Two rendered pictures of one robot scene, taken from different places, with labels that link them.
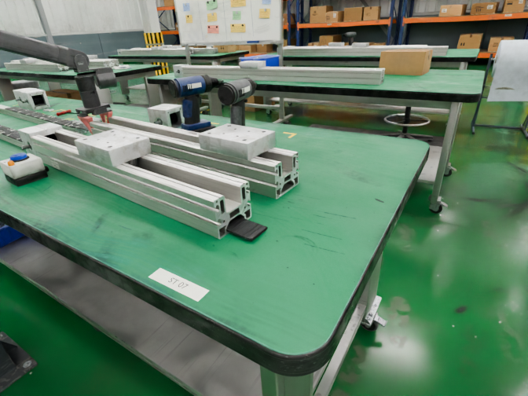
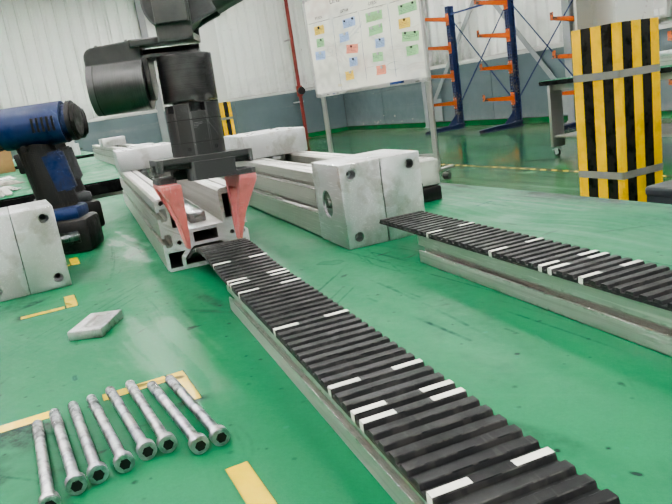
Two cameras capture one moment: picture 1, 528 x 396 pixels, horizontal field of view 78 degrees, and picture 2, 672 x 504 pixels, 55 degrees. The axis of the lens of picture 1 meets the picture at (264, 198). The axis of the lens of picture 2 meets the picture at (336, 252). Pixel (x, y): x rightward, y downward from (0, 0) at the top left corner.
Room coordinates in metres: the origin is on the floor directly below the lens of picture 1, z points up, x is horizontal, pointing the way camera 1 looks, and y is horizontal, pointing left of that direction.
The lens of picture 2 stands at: (1.75, 1.10, 0.95)
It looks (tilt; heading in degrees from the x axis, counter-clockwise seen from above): 13 degrees down; 213
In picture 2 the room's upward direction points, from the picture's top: 9 degrees counter-clockwise
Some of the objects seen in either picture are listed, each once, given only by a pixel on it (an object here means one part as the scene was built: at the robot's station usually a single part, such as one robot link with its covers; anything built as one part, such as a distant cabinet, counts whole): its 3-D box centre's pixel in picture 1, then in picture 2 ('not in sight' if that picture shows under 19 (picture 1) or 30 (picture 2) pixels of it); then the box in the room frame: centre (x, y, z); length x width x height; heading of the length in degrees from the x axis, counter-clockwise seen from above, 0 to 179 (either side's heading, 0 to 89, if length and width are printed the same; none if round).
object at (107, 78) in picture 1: (94, 71); (142, 51); (1.24, 0.57, 1.02); 0.12 x 0.09 x 0.12; 126
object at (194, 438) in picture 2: not in sight; (173, 411); (1.51, 0.81, 0.78); 0.11 x 0.01 x 0.01; 60
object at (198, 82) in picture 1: (201, 108); (23, 183); (1.16, 0.20, 0.89); 0.20 x 0.08 x 0.22; 127
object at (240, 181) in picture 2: (93, 121); (221, 199); (1.20, 0.61, 0.86); 0.07 x 0.07 x 0.09; 54
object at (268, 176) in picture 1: (176, 148); (164, 197); (0.95, 0.26, 0.82); 0.80 x 0.10 x 0.09; 52
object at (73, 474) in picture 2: not in sight; (64, 444); (1.55, 0.78, 0.78); 0.11 x 0.01 x 0.01; 60
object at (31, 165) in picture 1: (27, 167); (398, 181); (0.88, 0.67, 0.81); 0.10 x 0.08 x 0.06; 142
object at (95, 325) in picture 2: not in sight; (96, 324); (1.40, 0.61, 0.78); 0.05 x 0.03 x 0.01; 28
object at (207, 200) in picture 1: (119, 169); (269, 177); (0.80, 0.37, 0.82); 0.80 x 0.10 x 0.09; 52
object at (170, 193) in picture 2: (100, 119); (193, 204); (1.23, 0.59, 0.86); 0.07 x 0.07 x 0.09; 54
